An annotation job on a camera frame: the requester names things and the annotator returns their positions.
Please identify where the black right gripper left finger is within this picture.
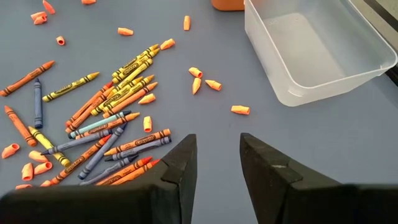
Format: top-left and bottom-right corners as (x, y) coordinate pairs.
(0, 133), (198, 224)

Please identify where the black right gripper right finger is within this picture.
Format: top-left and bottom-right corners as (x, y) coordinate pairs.
(239, 133), (398, 224)

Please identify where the orange crayon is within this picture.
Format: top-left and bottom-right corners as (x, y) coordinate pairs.
(49, 134), (112, 186)
(65, 81), (114, 127)
(95, 156), (153, 187)
(0, 60), (55, 97)
(65, 86), (116, 134)
(110, 159), (160, 187)
(4, 105), (38, 147)
(75, 112), (141, 140)
(104, 128), (172, 156)
(102, 82), (159, 119)

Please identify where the light blue crayon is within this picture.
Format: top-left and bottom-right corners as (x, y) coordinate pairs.
(67, 110), (132, 139)

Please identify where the yellow crayon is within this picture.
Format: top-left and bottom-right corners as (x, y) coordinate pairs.
(28, 126), (72, 167)
(102, 74), (155, 113)
(112, 49), (160, 84)
(111, 44), (159, 78)
(42, 72), (100, 103)
(90, 77), (144, 116)
(114, 58), (154, 91)

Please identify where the clear plastic bin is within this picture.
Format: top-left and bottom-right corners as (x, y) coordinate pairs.
(244, 0), (398, 107)

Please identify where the orange plastic bin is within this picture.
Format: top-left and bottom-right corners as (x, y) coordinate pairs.
(211, 0), (246, 12)

